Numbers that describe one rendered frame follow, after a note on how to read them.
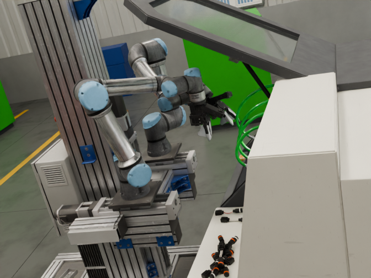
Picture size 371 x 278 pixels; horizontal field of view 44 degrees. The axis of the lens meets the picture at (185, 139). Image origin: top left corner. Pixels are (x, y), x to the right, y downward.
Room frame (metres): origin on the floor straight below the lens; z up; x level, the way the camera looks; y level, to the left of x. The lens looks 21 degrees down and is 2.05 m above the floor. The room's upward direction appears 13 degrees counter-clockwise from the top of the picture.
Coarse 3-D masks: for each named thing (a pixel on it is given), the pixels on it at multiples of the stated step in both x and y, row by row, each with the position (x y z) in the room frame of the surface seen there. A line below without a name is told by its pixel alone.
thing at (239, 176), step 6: (246, 162) 2.38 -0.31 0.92; (240, 168) 2.26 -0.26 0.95; (246, 168) 2.35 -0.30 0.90; (234, 174) 2.20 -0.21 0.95; (240, 174) 2.19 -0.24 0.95; (234, 180) 2.14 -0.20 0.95; (240, 180) 2.19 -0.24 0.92; (228, 186) 2.08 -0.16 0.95; (234, 186) 2.07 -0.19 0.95; (228, 192) 2.03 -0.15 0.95
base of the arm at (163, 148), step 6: (162, 138) 2.51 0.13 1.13; (150, 144) 2.51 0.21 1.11; (156, 144) 2.50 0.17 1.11; (162, 144) 2.50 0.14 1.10; (168, 144) 2.53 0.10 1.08; (150, 150) 2.51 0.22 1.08; (156, 150) 2.49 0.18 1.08; (162, 150) 2.49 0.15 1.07; (168, 150) 2.50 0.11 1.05; (150, 156) 2.51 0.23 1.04; (156, 156) 2.48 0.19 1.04
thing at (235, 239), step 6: (222, 240) 1.54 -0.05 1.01; (234, 240) 1.52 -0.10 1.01; (222, 246) 1.47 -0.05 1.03; (228, 246) 1.49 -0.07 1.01; (216, 252) 1.47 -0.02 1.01; (222, 252) 1.46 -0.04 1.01; (228, 252) 1.46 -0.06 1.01; (216, 258) 1.44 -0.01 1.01; (222, 258) 1.42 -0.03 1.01; (228, 258) 1.43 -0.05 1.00; (216, 264) 1.40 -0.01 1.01; (222, 264) 1.39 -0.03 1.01; (228, 264) 1.41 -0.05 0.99; (210, 270) 1.39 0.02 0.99; (216, 270) 1.36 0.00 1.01; (222, 270) 1.38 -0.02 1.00; (228, 270) 1.37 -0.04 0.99; (204, 276) 1.37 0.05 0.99; (210, 276) 1.36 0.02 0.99; (228, 276) 1.35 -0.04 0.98
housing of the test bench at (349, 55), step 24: (336, 48) 2.20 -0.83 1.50; (360, 48) 2.10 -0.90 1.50; (336, 72) 1.80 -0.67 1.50; (360, 72) 1.73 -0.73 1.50; (360, 96) 1.54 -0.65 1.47; (360, 120) 1.33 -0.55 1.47; (360, 144) 1.17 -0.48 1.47; (360, 168) 1.03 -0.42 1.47; (360, 192) 0.98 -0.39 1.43; (360, 216) 0.98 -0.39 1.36; (360, 240) 0.98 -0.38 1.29; (360, 264) 0.99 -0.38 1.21
